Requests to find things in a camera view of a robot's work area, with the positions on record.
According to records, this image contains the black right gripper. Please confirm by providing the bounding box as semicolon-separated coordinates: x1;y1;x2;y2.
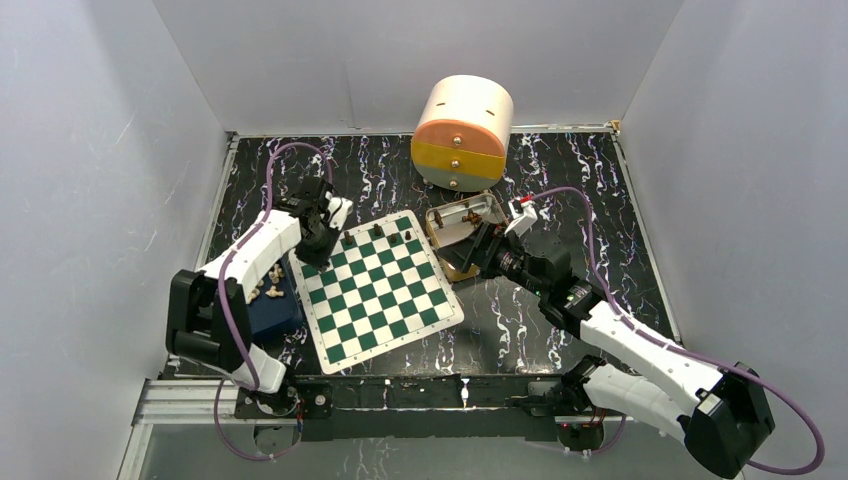
437;220;547;299

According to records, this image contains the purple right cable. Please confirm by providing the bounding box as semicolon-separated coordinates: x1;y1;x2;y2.
523;186;827;477

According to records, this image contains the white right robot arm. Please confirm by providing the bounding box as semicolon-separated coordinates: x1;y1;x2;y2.
437;222;775;479

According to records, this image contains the blue tin tray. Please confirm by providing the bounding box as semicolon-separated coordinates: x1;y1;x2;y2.
247;258;304;344

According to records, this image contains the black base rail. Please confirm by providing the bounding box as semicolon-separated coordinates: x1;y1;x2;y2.
234;374;622;450

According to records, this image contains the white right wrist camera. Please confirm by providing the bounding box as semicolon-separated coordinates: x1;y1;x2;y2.
505;197;538;238

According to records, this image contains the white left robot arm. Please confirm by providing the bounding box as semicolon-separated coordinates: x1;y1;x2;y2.
165;177;353;416

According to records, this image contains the green white chess board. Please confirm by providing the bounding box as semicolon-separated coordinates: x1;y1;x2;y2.
288;210;465;374

